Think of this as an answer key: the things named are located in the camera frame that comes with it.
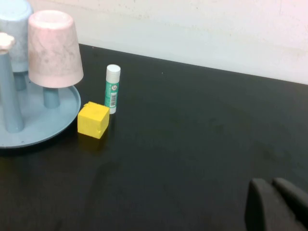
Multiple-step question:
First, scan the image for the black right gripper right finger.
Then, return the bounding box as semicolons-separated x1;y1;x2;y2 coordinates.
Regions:
271;177;308;224

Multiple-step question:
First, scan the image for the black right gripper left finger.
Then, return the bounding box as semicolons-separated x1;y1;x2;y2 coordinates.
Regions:
244;178;308;231

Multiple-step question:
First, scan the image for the blue cup stand with pegs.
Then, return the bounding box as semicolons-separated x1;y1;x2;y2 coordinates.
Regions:
0;32;82;149

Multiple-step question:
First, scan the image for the pink marbled plastic cup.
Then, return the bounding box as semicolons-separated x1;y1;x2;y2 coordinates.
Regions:
27;10;84;89

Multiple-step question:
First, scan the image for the light blue plastic cup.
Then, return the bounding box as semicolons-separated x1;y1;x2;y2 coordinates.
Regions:
0;0;34;73

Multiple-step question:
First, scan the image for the green and white glue stick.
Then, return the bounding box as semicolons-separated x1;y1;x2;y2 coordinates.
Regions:
103;64;121;115

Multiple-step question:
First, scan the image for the yellow cube block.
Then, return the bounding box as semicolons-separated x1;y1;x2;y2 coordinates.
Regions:
77;101;111;140

